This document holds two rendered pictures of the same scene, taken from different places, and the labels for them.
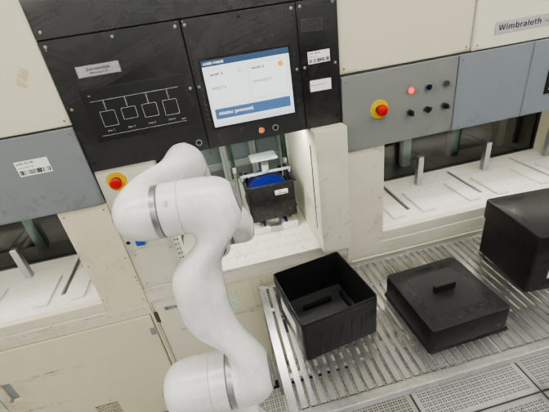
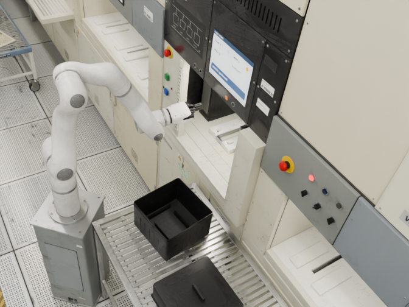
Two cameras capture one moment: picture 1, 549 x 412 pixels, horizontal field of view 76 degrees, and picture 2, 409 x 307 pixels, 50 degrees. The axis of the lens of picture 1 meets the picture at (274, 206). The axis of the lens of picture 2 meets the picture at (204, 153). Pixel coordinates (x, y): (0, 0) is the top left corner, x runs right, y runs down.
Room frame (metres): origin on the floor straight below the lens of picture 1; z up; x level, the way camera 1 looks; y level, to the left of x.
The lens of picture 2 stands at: (0.38, -1.29, 2.57)
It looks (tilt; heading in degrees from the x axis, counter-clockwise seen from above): 44 degrees down; 60
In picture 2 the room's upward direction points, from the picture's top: 8 degrees clockwise
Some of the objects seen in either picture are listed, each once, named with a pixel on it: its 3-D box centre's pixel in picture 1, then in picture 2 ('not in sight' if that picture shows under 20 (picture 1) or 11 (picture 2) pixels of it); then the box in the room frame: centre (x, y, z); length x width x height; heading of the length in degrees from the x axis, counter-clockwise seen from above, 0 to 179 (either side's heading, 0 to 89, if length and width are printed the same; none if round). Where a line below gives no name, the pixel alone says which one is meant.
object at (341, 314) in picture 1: (323, 302); (172, 217); (0.93, -0.12, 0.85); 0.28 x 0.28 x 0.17; 16
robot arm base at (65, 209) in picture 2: not in sight; (66, 197); (0.48, 0.17, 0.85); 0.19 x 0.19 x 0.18
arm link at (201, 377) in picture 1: (213, 399); (59, 162); (0.48, 0.20, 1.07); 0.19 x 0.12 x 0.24; 93
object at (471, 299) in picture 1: (443, 297); (197, 298); (0.88, -0.54, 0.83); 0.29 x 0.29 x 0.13; 10
